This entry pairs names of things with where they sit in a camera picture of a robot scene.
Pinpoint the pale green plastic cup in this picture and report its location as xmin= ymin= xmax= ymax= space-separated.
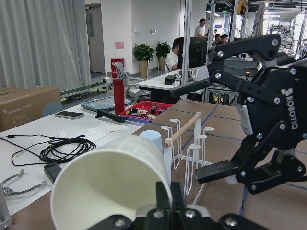
xmin=50 ymin=135 xmax=173 ymax=230

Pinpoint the black computer monitor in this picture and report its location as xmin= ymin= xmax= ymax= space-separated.
xmin=178 ymin=37 xmax=208 ymax=69

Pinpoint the potted plant left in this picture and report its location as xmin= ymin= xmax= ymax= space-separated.
xmin=132 ymin=43 xmax=154 ymax=78

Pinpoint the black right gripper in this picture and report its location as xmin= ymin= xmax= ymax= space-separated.
xmin=207 ymin=34 xmax=307 ymax=194

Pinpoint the black power adapter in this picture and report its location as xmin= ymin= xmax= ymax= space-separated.
xmin=44 ymin=162 xmax=62 ymax=184

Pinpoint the cardboard box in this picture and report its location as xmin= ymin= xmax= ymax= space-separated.
xmin=0 ymin=86 xmax=62 ymax=131

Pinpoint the black smartphone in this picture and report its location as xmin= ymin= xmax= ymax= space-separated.
xmin=55 ymin=111 xmax=84 ymax=119

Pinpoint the red fire cabinet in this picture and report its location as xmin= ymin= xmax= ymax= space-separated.
xmin=111 ymin=58 xmax=124 ymax=78

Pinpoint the potted plant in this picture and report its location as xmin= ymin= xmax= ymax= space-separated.
xmin=132 ymin=43 xmax=154 ymax=78
xmin=156 ymin=41 xmax=171 ymax=71

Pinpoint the red parts tray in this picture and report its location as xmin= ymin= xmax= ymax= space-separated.
xmin=120 ymin=101 xmax=173 ymax=123

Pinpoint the blue teach pendant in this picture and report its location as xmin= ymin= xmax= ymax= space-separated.
xmin=80 ymin=96 xmax=116 ymax=112

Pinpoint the red water bottle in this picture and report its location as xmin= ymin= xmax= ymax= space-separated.
xmin=113 ymin=78 xmax=125 ymax=115

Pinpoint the coiled black cable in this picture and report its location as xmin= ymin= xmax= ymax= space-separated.
xmin=0 ymin=134 xmax=97 ymax=166

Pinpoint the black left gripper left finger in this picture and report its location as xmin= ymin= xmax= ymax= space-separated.
xmin=155 ymin=182 xmax=171 ymax=230

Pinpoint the potted plant right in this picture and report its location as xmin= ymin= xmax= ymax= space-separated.
xmin=156 ymin=41 xmax=171 ymax=71

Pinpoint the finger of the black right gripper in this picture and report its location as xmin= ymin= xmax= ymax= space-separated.
xmin=195 ymin=160 xmax=239 ymax=184
xmin=170 ymin=65 xmax=211 ymax=98

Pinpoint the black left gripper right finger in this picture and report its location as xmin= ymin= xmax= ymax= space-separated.
xmin=170 ymin=182 xmax=186 ymax=230

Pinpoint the seated man at monitor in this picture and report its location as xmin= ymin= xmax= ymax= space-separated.
xmin=165 ymin=37 xmax=180 ymax=73

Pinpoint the light blue plastic cup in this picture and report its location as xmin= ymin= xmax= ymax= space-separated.
xmin=139 ymin=130 xmax=164 ymax=154

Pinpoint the white wire cup rack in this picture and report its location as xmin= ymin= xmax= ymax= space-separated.
xmin=161 ymin=112 xmax=214 ymax=196

